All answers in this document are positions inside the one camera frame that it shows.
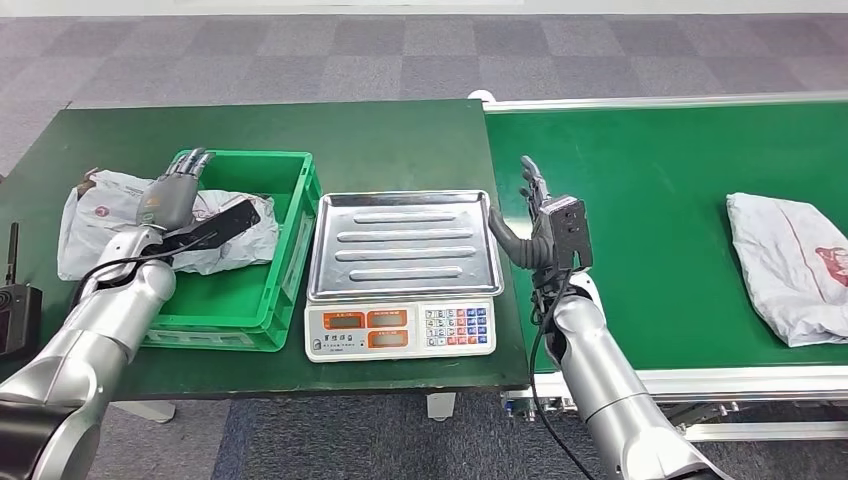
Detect black radio with antenna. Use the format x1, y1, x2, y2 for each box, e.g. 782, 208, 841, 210
0, 221, 43, 362

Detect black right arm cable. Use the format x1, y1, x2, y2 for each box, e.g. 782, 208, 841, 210
528, 268, 598, 480

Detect grey plastic mailer package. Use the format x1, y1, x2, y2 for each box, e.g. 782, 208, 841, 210
57, 168, 281, 283
725, 192, 848, 348

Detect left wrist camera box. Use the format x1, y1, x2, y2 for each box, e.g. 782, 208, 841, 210
158, 198, 262, 256

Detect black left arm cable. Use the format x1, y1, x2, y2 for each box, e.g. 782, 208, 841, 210
69, 231, 220, 313

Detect white electronic scale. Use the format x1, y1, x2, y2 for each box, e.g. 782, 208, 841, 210
304, 296, 498, 364

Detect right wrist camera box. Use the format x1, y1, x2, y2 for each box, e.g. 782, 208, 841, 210
539, 195, 594, 271

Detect green conveyor belt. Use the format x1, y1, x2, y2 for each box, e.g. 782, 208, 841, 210
466, 89, 848, 444

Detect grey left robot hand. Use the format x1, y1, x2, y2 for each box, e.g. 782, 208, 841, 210
135, 147, 217, 234

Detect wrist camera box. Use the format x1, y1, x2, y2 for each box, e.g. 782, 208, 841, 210
539, 195, 594, 271
158, 198, 262, 256

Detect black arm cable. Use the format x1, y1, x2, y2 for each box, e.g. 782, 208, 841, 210
528, 268, 598, 480
69, 231, 220, 313

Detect green plastic crate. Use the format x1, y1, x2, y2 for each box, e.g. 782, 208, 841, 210
142, 149, 324, 354

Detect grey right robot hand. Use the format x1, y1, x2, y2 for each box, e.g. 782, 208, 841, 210
488, 155, 564, 271

